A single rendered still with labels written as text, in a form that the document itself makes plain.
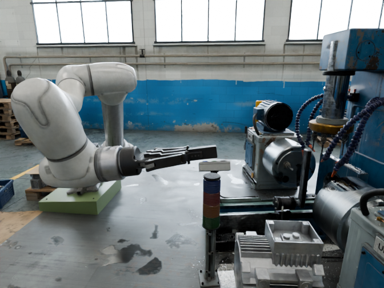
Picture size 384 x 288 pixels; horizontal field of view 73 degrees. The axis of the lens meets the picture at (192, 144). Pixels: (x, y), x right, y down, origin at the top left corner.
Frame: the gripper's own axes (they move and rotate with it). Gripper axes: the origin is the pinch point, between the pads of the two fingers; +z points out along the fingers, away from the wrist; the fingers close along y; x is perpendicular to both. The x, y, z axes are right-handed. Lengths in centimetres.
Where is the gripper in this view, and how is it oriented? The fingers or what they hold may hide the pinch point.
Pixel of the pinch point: (202, 152)
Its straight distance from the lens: 64.6
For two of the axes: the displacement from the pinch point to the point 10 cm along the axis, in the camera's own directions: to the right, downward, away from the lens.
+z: 9.9, -1.2, -0.9
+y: 0.5, -2.5, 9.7
